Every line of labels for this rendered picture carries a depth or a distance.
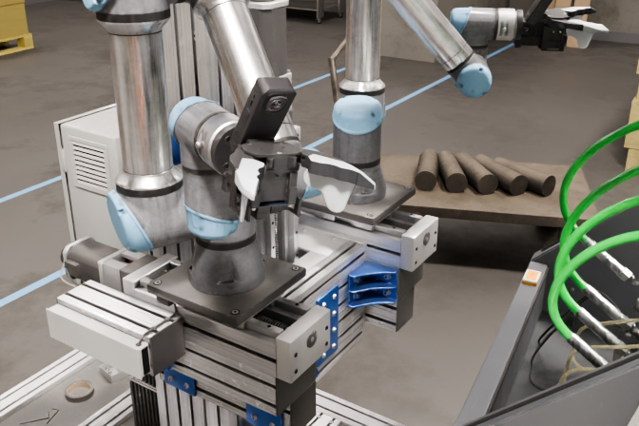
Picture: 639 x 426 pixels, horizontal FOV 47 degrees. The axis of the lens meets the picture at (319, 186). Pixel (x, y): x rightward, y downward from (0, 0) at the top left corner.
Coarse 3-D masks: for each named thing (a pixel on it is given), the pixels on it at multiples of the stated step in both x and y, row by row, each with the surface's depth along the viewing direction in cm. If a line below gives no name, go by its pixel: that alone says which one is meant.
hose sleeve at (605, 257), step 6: (588, 240) 128; (588, 246) 128; (606, 252) 128; (600, 258) 128; (606, 258) 127; (612, 258) 127; (606, 264) 128; (612, 264) 127; (618, 264) 127; (612, 270) 128; (618, 270) 127
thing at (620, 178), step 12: (636, 168) 112; (612, 180) 114; (624, 180) 113; (600, 192) 116; (588, 204) 117; (576, 216) 119; (564, 228) 121; (564, 240) 121; (576, 276) 123; (588, 288) 122; (600, 300) 122; (612, 312) 121; (624, 324) 121
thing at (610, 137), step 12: (612, 132) 120; (624, 132) 119; (600, 144) 121; (588, 156) 123; (576, 168) 124; (564, 180) 126; (564, 192) 127; (564, 204) 127; (564, 216) 128; (576, 228) 128
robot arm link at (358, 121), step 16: (352, 96) 177; (368, 96) 177; (336, 112) 172; (352, 112) 170; (368, 112) 170; (336, 128) 173; (352, 128) 170; (368, 128) 170; (336, 144) 174; (352, 144) 171; (368, 144) 172; (352, 160) 173; (368, 160) 173
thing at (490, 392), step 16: (544, 272) 163; (528, 288) 156; (544, 288) 168; (512, 304) 150; (528, 304) 150; (512, 320) 145; (528, 320) 150; (496, 336) 140; (512, 336) 140; (528, 336) 155; (496, 352) 135; (512, 352) 136; (480, 368) 131; (496, 368) 131; (512, 368) 140; (480, 384) 127; (496, 384) 127; (512, 384) 144; (480, 400) 123; (496, 400) 129; (464, 416) 119
